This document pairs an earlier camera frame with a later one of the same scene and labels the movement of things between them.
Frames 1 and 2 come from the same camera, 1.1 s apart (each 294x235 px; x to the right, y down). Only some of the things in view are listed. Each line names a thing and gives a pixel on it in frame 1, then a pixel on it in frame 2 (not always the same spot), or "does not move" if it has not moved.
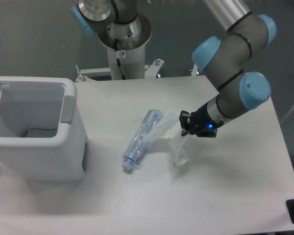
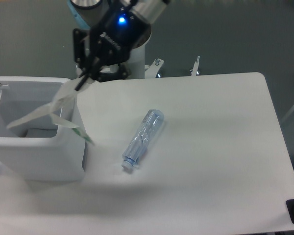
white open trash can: x=36 y=131 does not move
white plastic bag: x=168 y=126 to x=61 y=109
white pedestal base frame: x=151 y=71 does not move
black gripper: x=201 y=124 to x=112 y=39
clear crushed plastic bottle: x=136 y=150 does not move
